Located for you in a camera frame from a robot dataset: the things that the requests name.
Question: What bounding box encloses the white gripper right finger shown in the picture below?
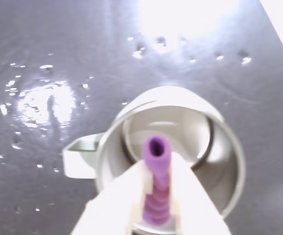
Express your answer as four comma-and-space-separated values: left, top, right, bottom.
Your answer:
169, 153, 232, 235

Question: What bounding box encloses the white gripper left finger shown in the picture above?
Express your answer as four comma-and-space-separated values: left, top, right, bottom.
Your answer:
70, 159, 152, 235

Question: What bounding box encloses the purple pen grip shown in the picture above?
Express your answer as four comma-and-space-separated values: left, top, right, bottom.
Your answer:
141, 136, 174, 227

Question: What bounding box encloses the black glossy mat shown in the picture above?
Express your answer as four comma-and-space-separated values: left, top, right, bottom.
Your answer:
0, 0, 283, 235

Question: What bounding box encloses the green steel cup with handle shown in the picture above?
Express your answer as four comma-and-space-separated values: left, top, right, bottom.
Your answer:
62, 84, 246, 220

